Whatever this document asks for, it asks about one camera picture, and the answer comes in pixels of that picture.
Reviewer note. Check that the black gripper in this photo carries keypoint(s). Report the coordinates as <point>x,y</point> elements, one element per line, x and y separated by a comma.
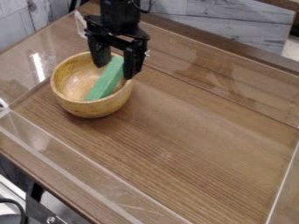
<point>118,20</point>

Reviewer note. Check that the green rectangular block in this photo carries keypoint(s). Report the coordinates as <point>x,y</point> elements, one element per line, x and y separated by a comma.
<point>107,80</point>

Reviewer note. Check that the brown wooden bowl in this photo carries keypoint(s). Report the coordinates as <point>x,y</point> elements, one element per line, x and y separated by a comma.
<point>74,78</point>

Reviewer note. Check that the black metal table leg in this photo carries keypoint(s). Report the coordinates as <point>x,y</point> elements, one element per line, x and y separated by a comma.
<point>39,214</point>

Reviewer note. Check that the clear acrylic corner bracket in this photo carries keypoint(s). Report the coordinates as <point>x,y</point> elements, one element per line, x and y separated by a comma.
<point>81,24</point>

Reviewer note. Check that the clear acrylic tray wall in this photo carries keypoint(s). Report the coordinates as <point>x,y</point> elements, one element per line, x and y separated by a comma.
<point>85,184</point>

